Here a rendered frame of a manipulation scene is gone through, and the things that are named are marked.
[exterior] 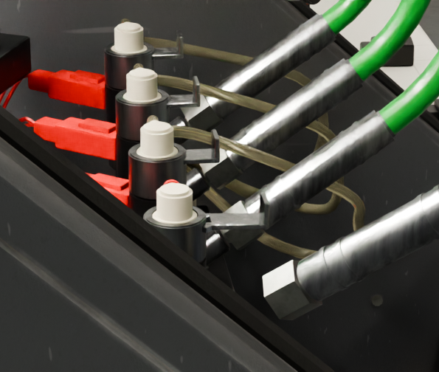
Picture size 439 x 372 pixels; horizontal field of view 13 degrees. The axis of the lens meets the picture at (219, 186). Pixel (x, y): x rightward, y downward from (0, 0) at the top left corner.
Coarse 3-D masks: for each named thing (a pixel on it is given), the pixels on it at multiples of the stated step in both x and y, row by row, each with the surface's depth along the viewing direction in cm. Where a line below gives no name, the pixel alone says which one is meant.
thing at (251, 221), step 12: (216, 216) 90; (228, 216) 90; (240, 216) 90; (252, 216) 90; (204, 228) 88; (216, 228) 89; (228, 228) 89; (240, 228) 89; (252, 228) 89; (264, 228) 89
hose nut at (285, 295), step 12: (288, 264) 80; (264, 276) 80; (276, 276) 80; (288, 276) 79; (264, 288) 80; (276, 288) 79; (288, 288) 79; (300, 288) 79; (276, 300) 79; (288, 300) 79; (300, 300) 79; (312, 300) 79; (276, 312) 80; (288, 312) 79; (300, 312) 80
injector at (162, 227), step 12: (144, 216) 89; (204, 216) 89; (156, 228) 88; (168, 228) 88; (180, 228) 88; (192, 228) 88; (180, 240) 88; (192, 240) 88; (204, 240) 89; (192, 252) 88; (204, 252) 89; (204, 264) 89
